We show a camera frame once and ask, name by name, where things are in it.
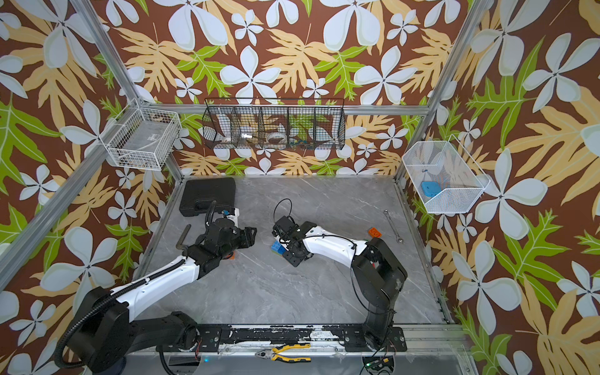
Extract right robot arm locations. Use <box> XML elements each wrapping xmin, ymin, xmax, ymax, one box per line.
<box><xmin>273</xmin><ymin>216</ymin><xmax>408</xmax><ymax>349</ymax></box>

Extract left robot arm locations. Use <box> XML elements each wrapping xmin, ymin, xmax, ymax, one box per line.
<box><xmin>53</xmin><ymin>211</ymin><xmax>257</xmax><ymax>373</ymax></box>

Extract small orange upturned lego brick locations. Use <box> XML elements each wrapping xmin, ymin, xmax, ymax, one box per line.
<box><xmin>368</xmin><ymin>227</ymin><xmax>381</xmax><ymax>238</ymax></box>

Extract grey allen key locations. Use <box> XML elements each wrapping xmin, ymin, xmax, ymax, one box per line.
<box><xmin>176</xmin><ymin>224</ymin><xmax>192</xmax><ymax>252</ymax></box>

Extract black plastic tool case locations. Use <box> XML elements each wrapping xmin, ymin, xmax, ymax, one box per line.
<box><xmin>179</xmin><ymin>177</ymin><xmax>236</xmax><ymax>217</ymax></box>

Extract silver combination wrench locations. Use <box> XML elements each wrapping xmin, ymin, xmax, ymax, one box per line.
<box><xmin>383</xmin><ymin>209</ymin><xmax>404</xmax><ymax>244</ymax></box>

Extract yellow black pliers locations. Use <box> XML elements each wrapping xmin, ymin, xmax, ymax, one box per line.
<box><xmin>255</xmin><ymin>344</ymin><xmax>312</xmax><ymax>363</ymax></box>

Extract blue sponge in basket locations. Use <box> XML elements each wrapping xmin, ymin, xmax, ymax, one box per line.
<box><xmin>420</xmin><ymin>181</ymin><xmax>442</xmax><ymax>198</ymax></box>

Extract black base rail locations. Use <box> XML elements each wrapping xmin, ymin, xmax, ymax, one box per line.
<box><xmin>194</xmin><ymin>323</ymin><xmax>407</xmax><ymax>354</ymax></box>

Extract black wire basket centre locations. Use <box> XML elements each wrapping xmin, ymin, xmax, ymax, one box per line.
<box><xmin>200</xmin><ymin>98</ymin><xmax>347</xmax><ymax>150</ymax></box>

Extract white wire basket left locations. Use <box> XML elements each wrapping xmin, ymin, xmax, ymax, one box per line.
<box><xmin>102</xmin><ymin>99</ymin><xmax>181</xmax><ymax>171</ymax></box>

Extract white wire basket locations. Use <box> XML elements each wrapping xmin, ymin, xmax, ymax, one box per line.
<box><xmin>102</xmin><ymin>99</ymin><xmax>181</xmax><ymax>171</ymax></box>
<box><xmin>402</xmin><ymin>136</ymin><xmax>492</xmax><ymax>215</ymax></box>

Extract white wire basket right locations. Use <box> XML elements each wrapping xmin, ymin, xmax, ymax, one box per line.
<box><xmin>402</xmin><ymin>136</ymin><xmax>492</xmax><ymax>215</ymax></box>

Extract aluminium frame post left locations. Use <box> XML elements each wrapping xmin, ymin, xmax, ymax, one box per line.
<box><xmin>71</xmin><ymin>1</ymin><xmax>184</xmax><ymax>182</ymax></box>

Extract aluminium frame post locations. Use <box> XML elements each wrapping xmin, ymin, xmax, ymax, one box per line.
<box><xmin>393</xmin><ymin>0</ymin><xmax>493</xmax><ymax>181</ymax></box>
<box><xmin>71</xmin><ymin>1</ymin><xmax>184</xmax><ymax>182</ymax></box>

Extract aluminium frame post right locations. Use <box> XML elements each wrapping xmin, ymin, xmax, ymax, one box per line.
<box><xmin>393</xmin><ymin>0</ymin><xmax>493</xmax><ymax>181</ymax></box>

